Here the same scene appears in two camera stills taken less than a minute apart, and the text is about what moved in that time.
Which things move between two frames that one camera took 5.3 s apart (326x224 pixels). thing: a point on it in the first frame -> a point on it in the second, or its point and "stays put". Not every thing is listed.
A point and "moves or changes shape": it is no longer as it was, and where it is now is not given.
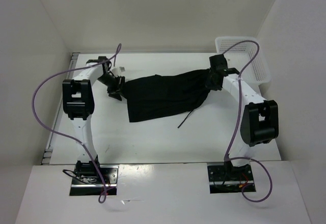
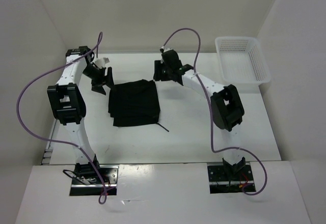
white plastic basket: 245,54 stays put
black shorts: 153,96 moves or changes shape
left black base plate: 87,180 stays put
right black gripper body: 209,83 -> 167,70
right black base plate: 224,177 stays put
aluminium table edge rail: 47,156 stays put
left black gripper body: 112,83 -> 93,73
